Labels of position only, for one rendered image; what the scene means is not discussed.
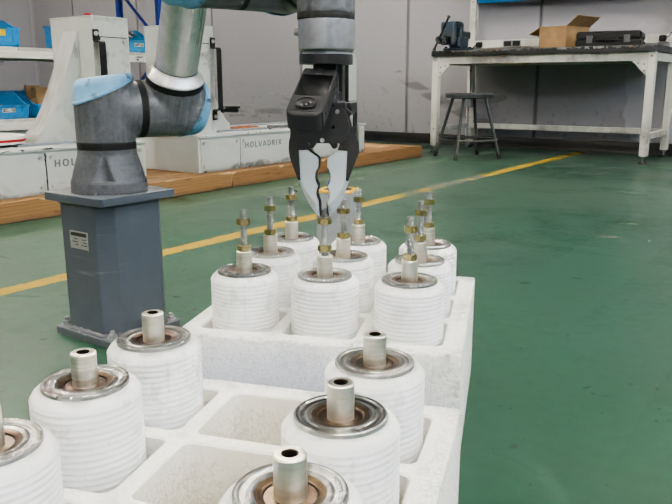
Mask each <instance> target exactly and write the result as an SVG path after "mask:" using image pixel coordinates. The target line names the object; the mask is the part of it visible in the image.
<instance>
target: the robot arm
mask: <svg viewBox="0 0 672 504"><path fill-rule="evenodd" d="M207 9H224V10H240V11H257V12H265V13H267V14H271V15H276V16H288V15H291V14H294V13H297V19H298V28H294V30H293V34H294V35H295V36H298V50H299V51H300V52H303V54H299V65H313V68H305V69H304V70H303V72H302V75H301V77H300V79H299V82H298V84H297V86H296V88H295V91H294V93H293V95H292V98H291V100H290V102H289V104H288V107H287V109H286V113H287V124H288V128H289V129H290V139H289V156H290V160H291V162H292V165H293V168H294V170H295V173H296V176H297V178H298V180H299V182H300V185H301V187H302V190H303V192H304V194H305V196H306V199H307V201H308V203H309V204H310V206H311V208H312V209H313V210H314V212H315V213H316V214H317V215H318V216H321V215H322V214H321V208H322V203H321V198H320V195H319V188H320V182H319V180H318V177H317V176H318V170H319V169H320V166H321V157H320V156H319V155H318V154H316V153H315V152H314V150H313V148H314V147H315V146H316V145H317V143H329V144H330V145H331V147H332V148H333V149H336V148H337V147H338V144H339V148H338V151H336V152H335V153H333V154H332V155H330V156H329V157H328V158H327V168H328V170H329V172H330V178H331V179H330V181H329V184H328V190H329V197H328V200H327V213H328V216H332V214H333V213H334V212H335V211H336V209H337V208H338V206H339V205H340V203H341V201H342V198H343V196H344V193H345V191H346V188H347V185H348V183H349V178H350V175H351V173H352V170H353V168H354V166H355V163H356V161H357V158H358V153H359V142H358V139H357V102H346V101H345V65H353V54H350V52H353V51H354V50H355V0H162V2H161V11H160V20H159V30H158V39H157V48H156V57H155V63H153V64H151V65H150V66H148V68H147V70H146V77H145V80H133V79H134V77H133V76H132V74H131V73H120V74H111V75H103V76H95V77H87V78H81V79H78V80H76V81H75V82H74V84H73V101H72V105H73V108H74V121H75V133H76V146H77V157H76V161H75V165H74V169H73V173H72V179H71V181H70V186H71V193H74V194H79V195H122V194H132V193H138V192H143V191H146V190H148V180H147V177H146V176H145V172H144V169H143V166H142V164H141V161H140V159H139V156H138V153H137V143H136V138H141V137H169V136H176V137H184V136H188V135H196V134H198V133H200V132H201V131H202V130H203V129H204V128H205V126H206V124H207V122H208V119H209V116H210V111H211V103H210V100H211V94H210V90H209V87H208V85H207V84H206V83H205V82H204V78H203V76H202V74H201V73H200V72H199V71H198V67H199V60H200V53H201V47H202V40H203V33H204V27H205V20H206V13H207ZM351 115H353V127H352V122H351V118H350V116H351ZM309 143H310V144H309Z"/></svg>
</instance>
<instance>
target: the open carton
mask: <svg viewBox="0 0 672 504"><path fill-rule="evenodd" d="M600 18H601V17H594V16H586V15H577V16H576V17H575V18H574V19H573V20H572V21H571V22H569V23H568V24H567V25H563V26H549V27H539V28H538V29H536V30H535V31H533V32H532V33H531V34H529V35H533V36H539V48H547V47H576V46H575V45H576V41H577V38H576V37H577V33H578V32H589V28H590V27H591V26H592V25H593V24H594V23H595V22H596V21H597V20H598V19H600Z"/></svg>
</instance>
